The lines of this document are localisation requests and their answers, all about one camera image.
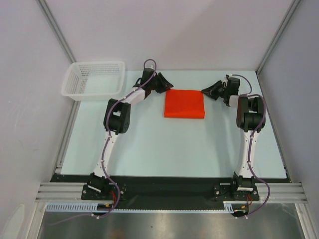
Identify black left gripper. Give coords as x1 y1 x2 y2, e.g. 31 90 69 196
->
149 73 173 94

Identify orange t shirt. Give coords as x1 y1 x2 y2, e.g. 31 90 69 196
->
163 89 205 119

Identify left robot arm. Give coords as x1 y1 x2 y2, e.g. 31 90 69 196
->
87 68 173 199

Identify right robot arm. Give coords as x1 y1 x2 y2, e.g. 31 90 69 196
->
201 74 267 201

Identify white plastic mesh basket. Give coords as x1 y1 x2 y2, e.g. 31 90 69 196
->
61 61 126 101

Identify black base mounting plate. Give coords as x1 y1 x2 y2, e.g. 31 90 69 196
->
49 174 291 210

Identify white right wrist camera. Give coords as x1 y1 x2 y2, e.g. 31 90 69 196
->
224 74 233 81

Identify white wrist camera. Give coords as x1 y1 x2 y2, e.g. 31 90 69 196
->
224 74 233 81
145 64 155 70

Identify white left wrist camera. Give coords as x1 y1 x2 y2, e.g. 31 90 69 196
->
145 64 155 70

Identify right aluminium corner post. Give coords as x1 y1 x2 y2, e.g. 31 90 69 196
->
255 0 302 76

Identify aluminium corner post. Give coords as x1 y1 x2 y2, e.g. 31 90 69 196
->
36 0 76 63
255 0 302 76

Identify slotted grey cable duct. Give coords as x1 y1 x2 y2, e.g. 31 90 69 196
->
46 202 244 214

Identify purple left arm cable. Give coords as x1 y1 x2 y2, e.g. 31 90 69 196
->
47 58 158 226

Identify left aluminium corner post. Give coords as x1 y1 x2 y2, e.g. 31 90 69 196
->
36 0 76 63

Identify aluminium extrusion rail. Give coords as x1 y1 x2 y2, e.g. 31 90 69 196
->
35 182 308 204

